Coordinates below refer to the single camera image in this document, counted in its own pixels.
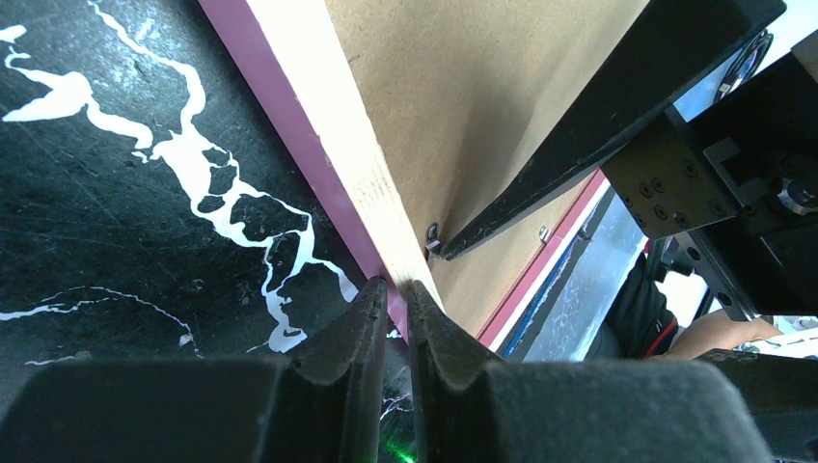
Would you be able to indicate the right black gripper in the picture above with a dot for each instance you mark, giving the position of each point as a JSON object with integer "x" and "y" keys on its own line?
{"x": 735, "y": 187}

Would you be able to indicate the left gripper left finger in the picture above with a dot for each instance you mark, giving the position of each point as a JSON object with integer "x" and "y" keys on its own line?
{"x": 319, "y": 402}

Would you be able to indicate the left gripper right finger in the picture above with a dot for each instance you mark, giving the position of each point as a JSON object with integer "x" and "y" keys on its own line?
{"x": 473, "y": 406}

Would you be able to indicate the brown cardboard backing board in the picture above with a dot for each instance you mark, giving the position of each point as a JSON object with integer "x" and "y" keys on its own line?
{"x": 459, "y": 95}

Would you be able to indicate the pink wooden picture frame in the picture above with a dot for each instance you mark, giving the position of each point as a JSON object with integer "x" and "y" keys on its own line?
{"x": 290, "y": 56}

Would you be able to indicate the person seated in background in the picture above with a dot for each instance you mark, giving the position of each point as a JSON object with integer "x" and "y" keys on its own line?
{"x": 639, "y": 326}

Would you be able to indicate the metal frame retaining clip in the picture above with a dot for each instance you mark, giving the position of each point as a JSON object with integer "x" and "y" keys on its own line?
{"x": 432, "y": 243}

